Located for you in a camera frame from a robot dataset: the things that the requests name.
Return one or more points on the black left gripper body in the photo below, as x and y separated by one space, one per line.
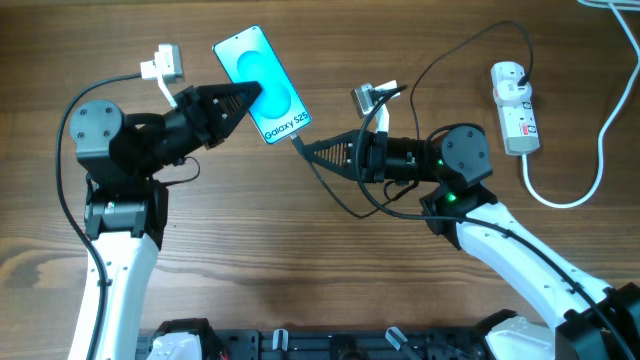
195 114

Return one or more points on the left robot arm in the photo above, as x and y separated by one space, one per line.
126 208

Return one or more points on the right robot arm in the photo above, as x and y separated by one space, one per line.
584 317

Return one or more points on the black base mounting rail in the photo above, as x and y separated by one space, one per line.
430 344

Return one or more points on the white charger plug adapter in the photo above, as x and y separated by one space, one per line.
510 93

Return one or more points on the turquoise screen smartphone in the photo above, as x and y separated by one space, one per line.
278 111

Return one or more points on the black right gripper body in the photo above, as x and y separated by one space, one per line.
366 156

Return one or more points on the white power strip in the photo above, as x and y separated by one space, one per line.
517 123

